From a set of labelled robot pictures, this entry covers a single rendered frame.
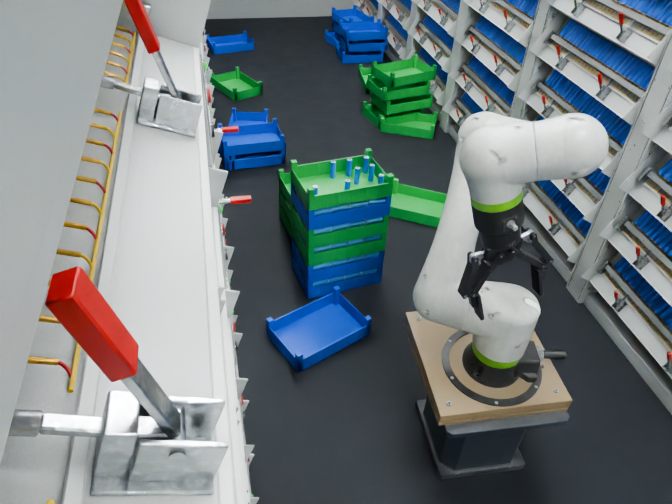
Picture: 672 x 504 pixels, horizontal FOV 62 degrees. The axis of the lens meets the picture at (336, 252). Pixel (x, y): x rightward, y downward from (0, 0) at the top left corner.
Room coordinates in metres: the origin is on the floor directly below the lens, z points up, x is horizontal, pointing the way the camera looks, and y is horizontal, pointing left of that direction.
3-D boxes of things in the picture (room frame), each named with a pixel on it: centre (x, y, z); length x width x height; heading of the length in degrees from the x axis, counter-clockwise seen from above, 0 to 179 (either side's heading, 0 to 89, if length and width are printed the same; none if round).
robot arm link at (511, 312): (0.95, -0.40, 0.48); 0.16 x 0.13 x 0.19; 71
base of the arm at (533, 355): (0.95, -0.47, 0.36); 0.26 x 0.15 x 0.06; 91
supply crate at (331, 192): (1.64, 0.00, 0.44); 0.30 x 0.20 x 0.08; 113
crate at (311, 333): (1.31, 0.05, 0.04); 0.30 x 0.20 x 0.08; 128
